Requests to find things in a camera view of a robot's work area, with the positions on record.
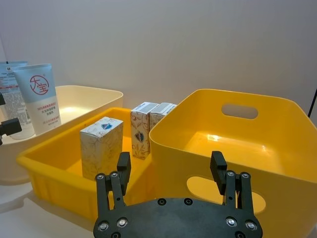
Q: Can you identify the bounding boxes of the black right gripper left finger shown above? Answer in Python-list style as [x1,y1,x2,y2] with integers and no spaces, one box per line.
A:
[95,151,132,217]

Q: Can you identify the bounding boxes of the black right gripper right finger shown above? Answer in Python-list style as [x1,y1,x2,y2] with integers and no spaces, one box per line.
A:
[210,150,255,216]

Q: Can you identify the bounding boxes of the pale blue and white tube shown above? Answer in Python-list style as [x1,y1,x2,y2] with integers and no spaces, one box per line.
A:
[0,60,36,141]

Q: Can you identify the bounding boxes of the white tube with red logo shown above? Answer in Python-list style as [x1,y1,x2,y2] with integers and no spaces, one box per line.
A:
[11,63,62,136]

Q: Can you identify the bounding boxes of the patterned carton with blue emblem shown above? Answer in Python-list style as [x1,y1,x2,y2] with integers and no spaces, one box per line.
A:
[79,116,124,180]

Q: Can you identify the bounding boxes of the shallow yellow plastic tray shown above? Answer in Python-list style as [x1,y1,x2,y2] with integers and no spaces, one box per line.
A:
[16,107,159,222]

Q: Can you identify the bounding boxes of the patterned carton with dark emblem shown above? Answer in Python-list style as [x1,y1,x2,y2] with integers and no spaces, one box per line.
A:
[130,101,159,161]

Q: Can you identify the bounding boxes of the cream plastic bin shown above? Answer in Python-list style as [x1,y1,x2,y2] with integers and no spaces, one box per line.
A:
[0,85,124,184]

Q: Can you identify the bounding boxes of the patterned carton with grey label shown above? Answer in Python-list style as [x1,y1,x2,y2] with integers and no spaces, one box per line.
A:
[149,102,178,132]

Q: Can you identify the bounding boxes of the deep yellow basket with handles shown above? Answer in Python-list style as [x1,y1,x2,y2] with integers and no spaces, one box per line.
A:
[148,88,317,238]

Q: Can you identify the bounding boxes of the thin dark cable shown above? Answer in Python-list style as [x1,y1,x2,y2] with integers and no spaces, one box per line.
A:
[308,88,317,118]

